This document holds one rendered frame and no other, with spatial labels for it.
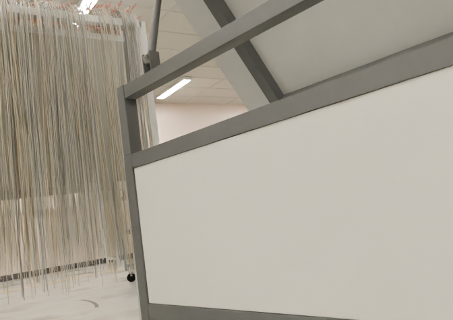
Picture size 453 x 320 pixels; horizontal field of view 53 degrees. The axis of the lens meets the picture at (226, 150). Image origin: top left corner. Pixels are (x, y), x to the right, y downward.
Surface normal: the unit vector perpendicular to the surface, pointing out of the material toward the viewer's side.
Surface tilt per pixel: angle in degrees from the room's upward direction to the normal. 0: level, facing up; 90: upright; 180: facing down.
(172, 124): 90
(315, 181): 90
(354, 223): 90
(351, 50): 127
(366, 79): 90
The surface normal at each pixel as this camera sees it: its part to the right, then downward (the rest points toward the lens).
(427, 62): -0.73, 0.00
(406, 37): -0.50, 0.60
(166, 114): 0.54, -0.19
